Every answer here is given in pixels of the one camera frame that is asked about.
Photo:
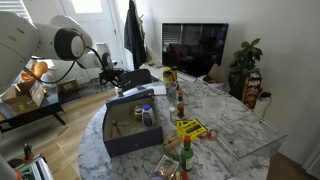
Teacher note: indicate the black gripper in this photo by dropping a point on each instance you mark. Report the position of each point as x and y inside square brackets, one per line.
[115, 76]

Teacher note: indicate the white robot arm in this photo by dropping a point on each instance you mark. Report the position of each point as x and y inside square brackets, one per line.
[20, 43]

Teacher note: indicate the white bottle with blue cap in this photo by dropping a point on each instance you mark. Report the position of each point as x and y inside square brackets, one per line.
[147, 117]

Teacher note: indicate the small closed cardboard box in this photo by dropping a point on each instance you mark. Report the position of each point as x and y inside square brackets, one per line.
[68, 86]

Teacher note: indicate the dark slim bottle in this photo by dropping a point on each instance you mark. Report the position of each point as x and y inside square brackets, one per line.
[174, 75]

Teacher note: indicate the dark blue cardboard box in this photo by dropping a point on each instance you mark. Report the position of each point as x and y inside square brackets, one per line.
[133, 143]

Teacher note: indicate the brown hot sauce bottle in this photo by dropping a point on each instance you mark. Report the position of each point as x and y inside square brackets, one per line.
[180, 106]

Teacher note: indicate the open brown cardboard box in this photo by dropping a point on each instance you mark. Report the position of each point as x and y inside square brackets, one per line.
[23, 100]

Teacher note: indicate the green bottle with red cap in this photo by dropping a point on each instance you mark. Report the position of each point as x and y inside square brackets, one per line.
[187, 158]

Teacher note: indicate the small bottle with red cap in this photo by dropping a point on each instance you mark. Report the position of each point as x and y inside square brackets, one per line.
[183, 176]

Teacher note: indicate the red game box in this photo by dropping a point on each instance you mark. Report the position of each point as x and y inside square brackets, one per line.
[251, 90]

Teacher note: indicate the dark upholstered chair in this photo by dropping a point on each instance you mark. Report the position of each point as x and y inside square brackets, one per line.
[138, 78]

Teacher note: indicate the white paper sheet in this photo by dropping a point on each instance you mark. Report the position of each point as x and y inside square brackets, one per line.
[156, 89]

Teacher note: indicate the wooden block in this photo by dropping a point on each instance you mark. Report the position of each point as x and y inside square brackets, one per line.
[170, 138]
[123, 123]
[173, 145]
[114, 133]

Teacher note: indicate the yellow jar with black lid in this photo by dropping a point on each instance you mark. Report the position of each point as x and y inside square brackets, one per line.
[167, 76]

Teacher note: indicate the dark hanging jacket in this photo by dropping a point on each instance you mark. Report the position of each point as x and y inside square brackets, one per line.
[133, 36]

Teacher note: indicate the clear drinking glass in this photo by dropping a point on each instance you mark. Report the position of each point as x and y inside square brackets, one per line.
[171, 92]

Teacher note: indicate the small white shaker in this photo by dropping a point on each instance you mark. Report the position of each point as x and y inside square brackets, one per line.
[172, 114]

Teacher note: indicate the orange plush toy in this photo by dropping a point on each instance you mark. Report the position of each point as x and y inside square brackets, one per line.
[38, 68]

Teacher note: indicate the black flat screen television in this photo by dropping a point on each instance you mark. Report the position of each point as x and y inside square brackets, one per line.
[195, 48]

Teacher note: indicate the yellow printed package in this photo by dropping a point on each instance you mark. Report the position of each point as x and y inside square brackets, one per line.
[191, 128]

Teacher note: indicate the black low bench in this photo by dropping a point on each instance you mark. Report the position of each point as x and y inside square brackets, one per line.
[36, 111]

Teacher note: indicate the snack pack with purple edge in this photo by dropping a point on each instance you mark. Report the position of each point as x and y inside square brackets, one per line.
[166, 166]

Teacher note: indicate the brown cardboard piece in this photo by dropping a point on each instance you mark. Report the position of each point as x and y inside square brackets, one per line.
[214, 75]

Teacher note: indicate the large clear plastic cup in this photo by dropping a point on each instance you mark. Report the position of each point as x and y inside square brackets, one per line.
[213, 108]

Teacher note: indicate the small red wrapped item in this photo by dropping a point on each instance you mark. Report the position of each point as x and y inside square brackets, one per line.
[211, 134]

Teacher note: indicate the black and red tool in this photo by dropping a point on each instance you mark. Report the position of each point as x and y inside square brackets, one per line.
[27, 151]

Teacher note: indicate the green and white rack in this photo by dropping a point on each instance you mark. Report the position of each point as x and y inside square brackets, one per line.
[35, 168]

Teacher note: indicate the green potted plant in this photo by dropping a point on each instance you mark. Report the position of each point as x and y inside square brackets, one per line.
[245, 63]

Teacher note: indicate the white window blinds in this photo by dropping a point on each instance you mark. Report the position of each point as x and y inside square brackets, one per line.
[13, 6]

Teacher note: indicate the clear acrylic tray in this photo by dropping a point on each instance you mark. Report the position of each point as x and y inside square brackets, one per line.
[250, 136]

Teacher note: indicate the white baseboard heater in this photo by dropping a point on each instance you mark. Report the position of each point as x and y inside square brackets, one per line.
[313, 165]

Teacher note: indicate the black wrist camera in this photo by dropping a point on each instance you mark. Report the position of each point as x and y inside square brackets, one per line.
[103, 78]

